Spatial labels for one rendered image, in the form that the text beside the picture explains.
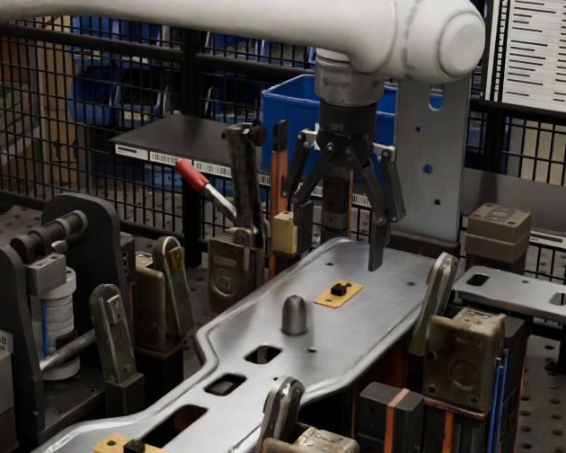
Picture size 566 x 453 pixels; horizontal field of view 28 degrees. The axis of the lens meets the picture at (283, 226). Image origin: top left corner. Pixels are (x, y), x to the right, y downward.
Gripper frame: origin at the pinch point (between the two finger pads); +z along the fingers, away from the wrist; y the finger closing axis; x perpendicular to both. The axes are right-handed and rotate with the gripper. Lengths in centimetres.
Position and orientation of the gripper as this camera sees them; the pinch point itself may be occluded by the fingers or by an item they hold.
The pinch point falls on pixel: (340, 244)
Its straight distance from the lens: 152.7
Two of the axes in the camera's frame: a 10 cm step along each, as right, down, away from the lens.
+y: 8.7, 2.1, -4.4
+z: -0.4, 9.3, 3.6
